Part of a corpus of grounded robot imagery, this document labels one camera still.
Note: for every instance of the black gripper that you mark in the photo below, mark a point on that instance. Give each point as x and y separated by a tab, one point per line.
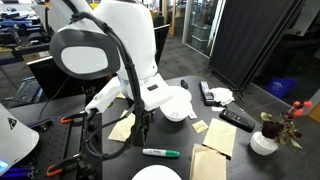
143	118

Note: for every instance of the green capped white marker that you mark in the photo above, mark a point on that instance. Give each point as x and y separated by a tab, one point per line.
161	153

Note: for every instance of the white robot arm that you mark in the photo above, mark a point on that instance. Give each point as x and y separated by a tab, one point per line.
133	33

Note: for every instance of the white bowl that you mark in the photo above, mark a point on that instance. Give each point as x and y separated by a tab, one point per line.
175	110

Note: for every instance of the square brown paper napkin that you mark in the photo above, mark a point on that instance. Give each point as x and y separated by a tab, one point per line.
120	129

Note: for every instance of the small white plate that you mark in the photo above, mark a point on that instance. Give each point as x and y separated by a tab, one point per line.
156	173

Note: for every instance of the small tan card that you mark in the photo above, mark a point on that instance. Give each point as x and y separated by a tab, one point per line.
120	96

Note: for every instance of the pink sachet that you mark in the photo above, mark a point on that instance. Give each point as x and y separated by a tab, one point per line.
192	115

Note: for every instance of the small yellow sticky note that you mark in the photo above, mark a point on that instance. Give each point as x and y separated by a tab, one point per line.
200	126

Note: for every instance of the curved black remote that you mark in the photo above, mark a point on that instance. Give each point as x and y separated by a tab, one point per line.
184	83

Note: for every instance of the folded brown paper napkin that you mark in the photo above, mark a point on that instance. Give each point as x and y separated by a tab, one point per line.
207	164

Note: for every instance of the black orange clamp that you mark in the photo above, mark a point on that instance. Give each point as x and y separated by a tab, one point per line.
58	168
68	119

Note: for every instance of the long black tv remote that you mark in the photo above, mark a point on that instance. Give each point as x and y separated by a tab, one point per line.
206	93

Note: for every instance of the small white paper slip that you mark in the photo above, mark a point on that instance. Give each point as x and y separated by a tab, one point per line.
217	108

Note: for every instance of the black perforated robot stand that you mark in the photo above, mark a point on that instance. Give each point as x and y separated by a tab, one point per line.
56	140

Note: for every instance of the crumpled white tissue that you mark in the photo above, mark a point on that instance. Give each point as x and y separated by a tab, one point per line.
222	95

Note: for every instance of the short black remote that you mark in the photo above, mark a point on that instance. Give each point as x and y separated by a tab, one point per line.
236	120

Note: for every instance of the black computer monitor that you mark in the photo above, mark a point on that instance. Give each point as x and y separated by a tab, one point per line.
50	75

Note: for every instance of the grey storage boxes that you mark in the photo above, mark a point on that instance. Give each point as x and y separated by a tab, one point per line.
201	37

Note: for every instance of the white vase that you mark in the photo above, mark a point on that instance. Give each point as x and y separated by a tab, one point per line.
263	144

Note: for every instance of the black keyboard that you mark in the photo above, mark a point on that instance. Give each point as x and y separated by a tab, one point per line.
26	90

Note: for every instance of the dark flowers with red buds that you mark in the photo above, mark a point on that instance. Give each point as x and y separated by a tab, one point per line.
273	128

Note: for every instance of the black curtain partition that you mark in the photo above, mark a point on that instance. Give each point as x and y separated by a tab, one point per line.
253	40

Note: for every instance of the blue bin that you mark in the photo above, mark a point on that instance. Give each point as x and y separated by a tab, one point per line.
281	86

